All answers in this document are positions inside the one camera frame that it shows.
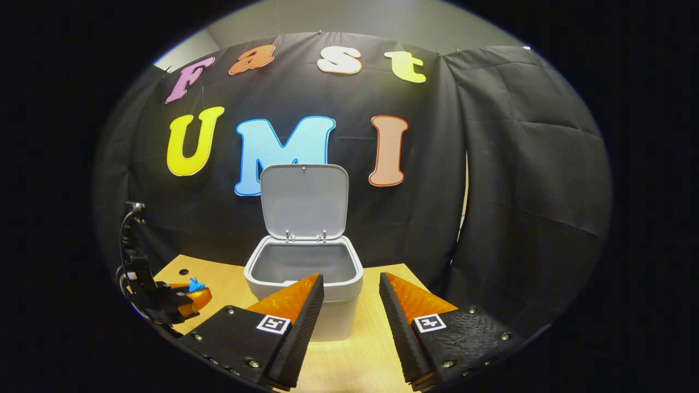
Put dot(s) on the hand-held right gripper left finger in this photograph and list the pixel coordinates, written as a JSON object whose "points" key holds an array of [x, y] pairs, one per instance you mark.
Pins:
{"points": [[306, 333]]}

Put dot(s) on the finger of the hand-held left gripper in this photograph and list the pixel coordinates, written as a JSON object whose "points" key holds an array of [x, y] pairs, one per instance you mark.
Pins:
{"points": [[172, 285], [183, 305]]}

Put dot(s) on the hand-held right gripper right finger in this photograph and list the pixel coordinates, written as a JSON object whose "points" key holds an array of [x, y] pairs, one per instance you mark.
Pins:
{"points": [[401, 333]]}

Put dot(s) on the blue paper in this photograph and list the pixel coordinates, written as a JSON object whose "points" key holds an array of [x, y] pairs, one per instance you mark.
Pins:
{"points": [[195, 285]]}

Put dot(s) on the white desktop garbage bin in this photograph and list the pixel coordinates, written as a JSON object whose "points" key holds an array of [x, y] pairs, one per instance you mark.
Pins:
{"points": [[303, 202]]}

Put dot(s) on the wooden desktop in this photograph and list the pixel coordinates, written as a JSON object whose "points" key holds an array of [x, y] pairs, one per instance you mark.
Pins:
{"points": [[360, 360]]}

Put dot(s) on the black backdrop cloth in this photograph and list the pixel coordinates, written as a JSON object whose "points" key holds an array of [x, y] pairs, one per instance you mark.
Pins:
{"points": [[519, 191]]}

